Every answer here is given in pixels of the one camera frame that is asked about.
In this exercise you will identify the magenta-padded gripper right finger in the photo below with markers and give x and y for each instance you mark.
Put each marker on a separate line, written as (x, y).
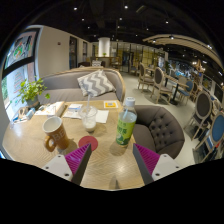
(150, 161)

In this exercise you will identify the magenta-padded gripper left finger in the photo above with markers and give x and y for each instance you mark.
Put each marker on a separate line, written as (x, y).
(78, 160)

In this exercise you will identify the clear green-label drink bottle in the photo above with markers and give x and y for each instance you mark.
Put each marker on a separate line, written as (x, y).
(126, 128)

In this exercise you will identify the flat round red coaster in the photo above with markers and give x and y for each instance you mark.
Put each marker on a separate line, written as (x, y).
(88, 141)

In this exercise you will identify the brown ceramic mug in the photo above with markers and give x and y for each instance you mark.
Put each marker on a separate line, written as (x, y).
(57, 133)

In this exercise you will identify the grey tufted armchair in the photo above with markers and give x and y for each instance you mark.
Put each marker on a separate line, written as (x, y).
(163, 130)

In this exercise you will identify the clear plastic cup with straw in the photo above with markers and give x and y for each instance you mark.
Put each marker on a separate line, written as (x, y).
(88, 120)

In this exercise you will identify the white printed leaflet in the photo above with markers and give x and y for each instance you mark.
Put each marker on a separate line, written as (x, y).
(71, 114)

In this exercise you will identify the small white blue box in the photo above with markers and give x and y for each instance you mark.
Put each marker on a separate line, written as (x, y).
(75, 107)

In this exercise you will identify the white tissue box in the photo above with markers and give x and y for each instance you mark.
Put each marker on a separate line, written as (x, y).
(56, 108)

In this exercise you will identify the yellow square card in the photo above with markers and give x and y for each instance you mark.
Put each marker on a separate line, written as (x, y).
(110, 104)

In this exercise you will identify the small light blue box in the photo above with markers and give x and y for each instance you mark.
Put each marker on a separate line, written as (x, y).
(30, 114)

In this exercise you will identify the group of dining chairs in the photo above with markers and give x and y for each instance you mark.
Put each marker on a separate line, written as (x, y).
(203, 106)

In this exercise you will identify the grey white chevron cushion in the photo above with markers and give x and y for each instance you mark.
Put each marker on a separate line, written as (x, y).
(96, 83)

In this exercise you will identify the green potted plant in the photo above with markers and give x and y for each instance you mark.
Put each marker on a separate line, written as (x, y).
(30, 90)

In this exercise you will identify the white round column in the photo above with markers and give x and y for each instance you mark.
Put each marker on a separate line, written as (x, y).
(104, 46)

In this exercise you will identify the colourful window poster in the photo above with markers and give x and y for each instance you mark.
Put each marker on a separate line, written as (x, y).
(20, 46)

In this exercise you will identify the group of ceiling lights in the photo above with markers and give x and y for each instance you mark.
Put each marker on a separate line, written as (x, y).
(126, 6)

